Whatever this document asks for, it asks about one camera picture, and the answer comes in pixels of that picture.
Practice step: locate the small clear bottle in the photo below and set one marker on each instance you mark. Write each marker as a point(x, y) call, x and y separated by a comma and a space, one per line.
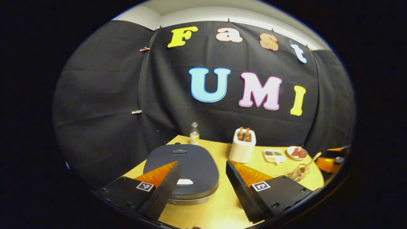
point(194, 136)

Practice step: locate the white round plate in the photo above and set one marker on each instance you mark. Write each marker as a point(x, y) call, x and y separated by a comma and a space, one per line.
point(289, 154)

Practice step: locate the red meat piece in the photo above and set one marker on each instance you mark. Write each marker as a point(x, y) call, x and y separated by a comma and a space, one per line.
point(302, 154)
point(295, 152)

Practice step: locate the dark grey rice cooker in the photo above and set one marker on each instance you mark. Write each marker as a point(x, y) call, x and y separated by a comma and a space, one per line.
point(190, 165)

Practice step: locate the white toaster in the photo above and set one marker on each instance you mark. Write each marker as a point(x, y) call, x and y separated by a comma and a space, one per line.
point(240, 152)

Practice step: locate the wooden spoon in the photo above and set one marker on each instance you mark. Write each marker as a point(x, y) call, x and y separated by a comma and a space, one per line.
point(310, 162)

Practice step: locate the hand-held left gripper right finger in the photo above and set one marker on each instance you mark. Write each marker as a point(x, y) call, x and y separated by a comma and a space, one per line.
point(240, 190)

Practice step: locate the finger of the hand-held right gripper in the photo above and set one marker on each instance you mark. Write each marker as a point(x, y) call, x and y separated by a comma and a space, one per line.
point(337, 149)
point(326, 163)

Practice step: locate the toasted bread slice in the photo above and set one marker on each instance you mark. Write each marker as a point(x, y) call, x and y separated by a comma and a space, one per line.
point(247, 134)
point(241, 133)

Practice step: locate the white divided bean dish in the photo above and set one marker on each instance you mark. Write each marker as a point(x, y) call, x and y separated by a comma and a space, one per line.
point(273, 156)

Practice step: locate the wooden clothespin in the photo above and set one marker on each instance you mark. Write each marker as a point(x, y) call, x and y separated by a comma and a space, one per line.
point(144, 49)

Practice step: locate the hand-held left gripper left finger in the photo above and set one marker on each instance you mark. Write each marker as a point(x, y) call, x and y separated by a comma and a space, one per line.
point(165, 190)

